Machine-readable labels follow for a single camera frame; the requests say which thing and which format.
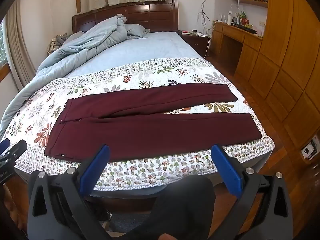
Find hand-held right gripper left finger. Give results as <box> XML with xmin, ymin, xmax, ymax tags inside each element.
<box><xmin>27</xmin><ymin>144</ymin><xmax>113</xmax><ymax>240</ymax></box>

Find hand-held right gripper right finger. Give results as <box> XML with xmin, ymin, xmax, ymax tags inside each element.
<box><xmin>211</xmin><ymin>144</ymin><xmax>293</xmax><ymax>240</ymax></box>

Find maroon pants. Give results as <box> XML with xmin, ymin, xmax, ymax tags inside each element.
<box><xmin>44</xmin><ymin>83</ymin><xmax>262</xmax><ymax>162</ymax></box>

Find person's dark trouser leg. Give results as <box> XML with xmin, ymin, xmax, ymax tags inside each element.
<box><xmin>110</xmin><ymin>175</ymin><xmax>217</xmax><ymax>240</ymax></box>

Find small printed box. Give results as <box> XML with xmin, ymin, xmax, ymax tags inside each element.
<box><xmin>300</xmin><ymin>135</ymin><xmax>320</xmax><ymax>161</ymax></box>

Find floral quilted bedspread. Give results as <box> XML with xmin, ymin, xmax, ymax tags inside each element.
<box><xmin>0</xmin><ymin>57</ymin><xmax>275</xmax><ymax>190</ymax></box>

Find light blue comforter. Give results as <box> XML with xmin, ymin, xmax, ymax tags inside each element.
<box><xmin>0</xmin><ymin>14</ymin><xmax>150</xmax><ymax>137</ymax></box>

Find grey clothes pile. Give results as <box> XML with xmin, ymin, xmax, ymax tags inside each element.
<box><xmin>47</xmin><ymin>33</ymin><xmax>69</xmax><ymax>55</ymax></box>

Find light blue bed sheet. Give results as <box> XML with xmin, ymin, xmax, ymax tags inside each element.
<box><xmin>66</xmin><ymin>31</ymin><xmax>208</xmax><ymax>79</ymax></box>

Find wooden wardrobe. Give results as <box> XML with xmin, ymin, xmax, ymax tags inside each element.
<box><xmin>247</xmin><ymin>0</ymin><xmax>320</xmax><ymax>155</ymax></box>

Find wooden desk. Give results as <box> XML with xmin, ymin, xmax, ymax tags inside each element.
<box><xmin>209</xmin><ymin>20</ymin><xmax>263</xmax><ymax>82</ymax></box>

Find dark wooden nightstand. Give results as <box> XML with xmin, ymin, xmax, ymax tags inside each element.
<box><xmin>175</xmin><ymin>29</ymin><xmax>211</xmax><ymax>57</ymax></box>

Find black keyboard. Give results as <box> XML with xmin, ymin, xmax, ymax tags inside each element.
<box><xmin>236</xmin><ymin>24</ymin><xmax>258</xmax><ymax>34</ymax></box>

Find light blue pillow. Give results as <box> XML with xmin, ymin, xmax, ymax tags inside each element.
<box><xmin>124</xmin><ymin>24</ymin><xmax>151</xmax><ymax>39</ymax></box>

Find dark wooden headboard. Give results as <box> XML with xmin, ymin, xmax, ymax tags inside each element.
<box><xmin>72</xmin><ymin>0</ymin><xmax>179</xmax><ymax>34</ymax></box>

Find hanging wall cables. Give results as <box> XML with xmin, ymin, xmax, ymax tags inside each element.
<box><xmin>196</xmin><ymin>0</ymin><xmax>213</xmax><ymax>58</ymax></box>

